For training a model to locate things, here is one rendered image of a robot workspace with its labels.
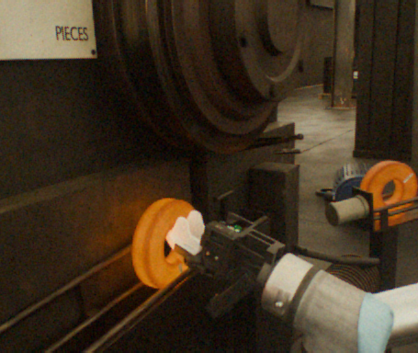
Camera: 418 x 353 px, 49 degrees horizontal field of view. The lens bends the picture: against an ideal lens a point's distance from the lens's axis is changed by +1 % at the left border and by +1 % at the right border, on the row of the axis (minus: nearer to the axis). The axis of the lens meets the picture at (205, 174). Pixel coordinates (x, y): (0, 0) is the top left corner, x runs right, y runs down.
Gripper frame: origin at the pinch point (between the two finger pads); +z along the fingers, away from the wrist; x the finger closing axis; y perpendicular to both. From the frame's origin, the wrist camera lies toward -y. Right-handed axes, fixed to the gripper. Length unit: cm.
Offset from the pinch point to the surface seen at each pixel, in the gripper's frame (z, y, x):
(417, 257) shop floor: -29, -74, -188
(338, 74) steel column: 257, -94, -866
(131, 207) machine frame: 6.7, 2.9, 2.7
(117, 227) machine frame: 6.0, 0.6, 6.5
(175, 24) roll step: 3.6, 33.9, 2.0
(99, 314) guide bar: -0.2, -8.6, 14.9
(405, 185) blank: -25, 1, -65
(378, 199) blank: -21, -3, -59
